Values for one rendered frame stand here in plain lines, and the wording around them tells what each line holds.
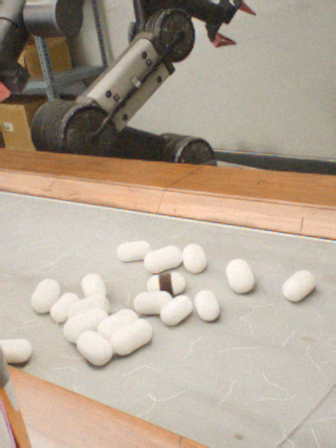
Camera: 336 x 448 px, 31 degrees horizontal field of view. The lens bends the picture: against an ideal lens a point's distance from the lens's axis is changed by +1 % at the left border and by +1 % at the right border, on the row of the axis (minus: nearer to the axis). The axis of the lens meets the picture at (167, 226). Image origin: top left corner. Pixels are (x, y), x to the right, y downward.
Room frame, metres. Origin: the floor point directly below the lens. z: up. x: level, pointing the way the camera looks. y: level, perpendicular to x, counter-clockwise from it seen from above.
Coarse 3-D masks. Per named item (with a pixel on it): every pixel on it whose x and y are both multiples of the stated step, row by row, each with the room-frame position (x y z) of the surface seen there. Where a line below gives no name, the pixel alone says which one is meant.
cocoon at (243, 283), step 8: (232, 264) 0.46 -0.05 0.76; (240, 264) 0.46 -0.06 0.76; (248, 264) 0.47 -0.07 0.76; (232, 272) 0.45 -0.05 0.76; (240, 272) 0.45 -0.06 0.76; (248, 272) 0.45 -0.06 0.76; (232, 280) 0.45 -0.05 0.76; (240, 280) 0.44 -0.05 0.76; (248, 280) 0.44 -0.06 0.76; (232, 288) 0.45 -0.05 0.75; (240, 288) 0.44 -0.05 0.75; (248, 288) 0.44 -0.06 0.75
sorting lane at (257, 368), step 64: (0, 192) 0.83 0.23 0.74; (0, 256) 0.61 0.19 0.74; (64, 256) 0.58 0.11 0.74; (256, 256) 0.51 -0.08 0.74; (320, 256) 0.49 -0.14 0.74; (0, 320) 0.47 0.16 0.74; (192, 320) 0.42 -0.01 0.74; (256, 320) 0.40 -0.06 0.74; (320, 320) 0.39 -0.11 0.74; (64, 384) 0.36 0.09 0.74; (128, 384) 0.35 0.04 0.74; (192, 384) 0.34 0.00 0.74; (256, 384) 0.33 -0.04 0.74; (320, 384) 0.32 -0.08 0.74
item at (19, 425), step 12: (0, 348) 0.25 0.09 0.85; (0, 360) 0.25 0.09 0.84; (0, 372) 0.25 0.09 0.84; (0, 384) 0.24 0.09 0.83; (12, 384) 0.25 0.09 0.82; (0, 396) 0.24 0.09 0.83; (12, 396) 0.25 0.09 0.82; (0, 408) 0.24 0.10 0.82; (12, 408) 0.25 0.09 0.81; (0, 420) 0.24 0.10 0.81; (12, 420) 0.24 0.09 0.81; (0, 432) 0.24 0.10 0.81; (12, 432) 0.24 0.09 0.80; (24, 432) 0.25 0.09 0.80; (0, 444) 0.24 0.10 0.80; (12, 444) 0.24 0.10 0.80; (24, 444) 0.25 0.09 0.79
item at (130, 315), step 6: (120, 312) 0.41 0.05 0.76; (126, 312) 0.41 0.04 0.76; (132, 312) 0.41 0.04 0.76; (108, 318) 0.41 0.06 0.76; (114, 318) 0.41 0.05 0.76; (120, 318) 0.41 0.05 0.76; (126, 318) 0.41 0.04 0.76; (132, 318) 0.41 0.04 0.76; (102, 324) 0.40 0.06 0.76; (108, 324) 0.40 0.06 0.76; (114, 324) 0.40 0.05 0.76; (120, 324) 0.40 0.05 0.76; (126, 324) 0.40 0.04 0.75; (102, 330) 0.40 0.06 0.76; (108, 330) 0.40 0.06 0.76; (114, 330) 0.40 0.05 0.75; (102, 336) 0.40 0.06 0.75; (108, 336) 0.39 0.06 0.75
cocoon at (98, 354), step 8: (80, 336) 0.39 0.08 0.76; (88, 336) 0.39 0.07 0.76; (96, 336) 0.39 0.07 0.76; (80, 344) 0.38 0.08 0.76; (88, 344) 0.38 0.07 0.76; (96, 344) 0.38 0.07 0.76; (104, 344) 0.38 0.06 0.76; (80, 352) 0.38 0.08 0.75; (88, 352) 0.37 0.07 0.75; (96, 352) 0.37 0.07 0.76; (104, 352) 0.37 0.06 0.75; (112, 352) 0.38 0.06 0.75; (88, 360) 0.37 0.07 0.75; (96, 360) 0.37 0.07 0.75; (104, 360) 0.37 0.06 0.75
